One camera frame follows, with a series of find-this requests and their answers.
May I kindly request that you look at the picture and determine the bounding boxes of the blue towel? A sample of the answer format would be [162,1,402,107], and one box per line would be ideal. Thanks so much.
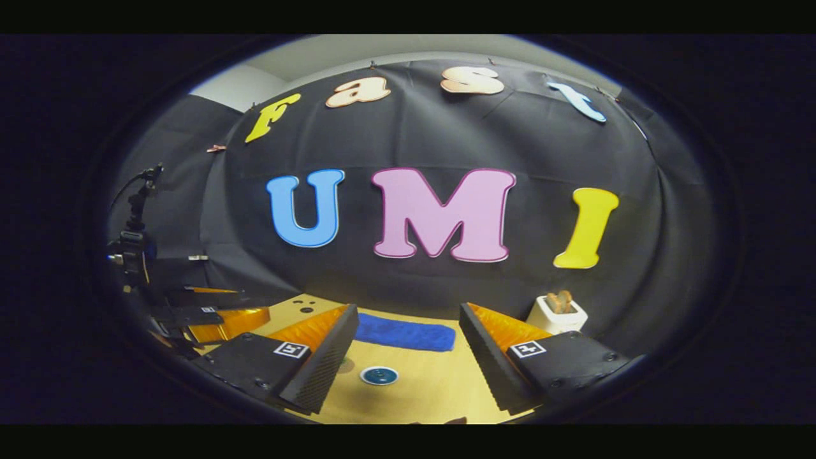
[354,312,456,353]

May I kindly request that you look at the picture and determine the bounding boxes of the white toaster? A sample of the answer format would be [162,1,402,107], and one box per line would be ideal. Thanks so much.
[526,295,588,335]

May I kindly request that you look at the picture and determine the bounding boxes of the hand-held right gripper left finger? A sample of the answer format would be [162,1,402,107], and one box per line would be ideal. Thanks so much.
[191,304,360,415]

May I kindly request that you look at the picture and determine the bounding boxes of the grey teacup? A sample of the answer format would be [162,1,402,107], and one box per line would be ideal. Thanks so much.
[360,365,400,387]

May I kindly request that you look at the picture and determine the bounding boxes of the black backdrop cloth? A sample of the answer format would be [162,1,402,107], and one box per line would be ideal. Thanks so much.
[105,61,721,377]

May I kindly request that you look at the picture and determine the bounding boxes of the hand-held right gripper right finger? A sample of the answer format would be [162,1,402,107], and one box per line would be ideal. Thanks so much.
[459,302,632,415]

